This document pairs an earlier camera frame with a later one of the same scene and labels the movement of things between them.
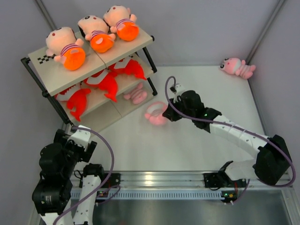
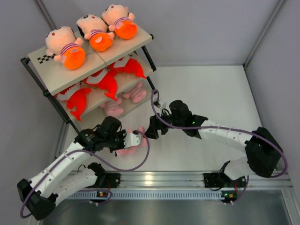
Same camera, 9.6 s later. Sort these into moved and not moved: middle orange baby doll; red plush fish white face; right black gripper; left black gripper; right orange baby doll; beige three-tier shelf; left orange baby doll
Moved: left black gripper; right black gripper
Not moved: left orange baby doll; red plush fish white face; right orange baby doll; middle orange baby doll; beige three-tier shelf
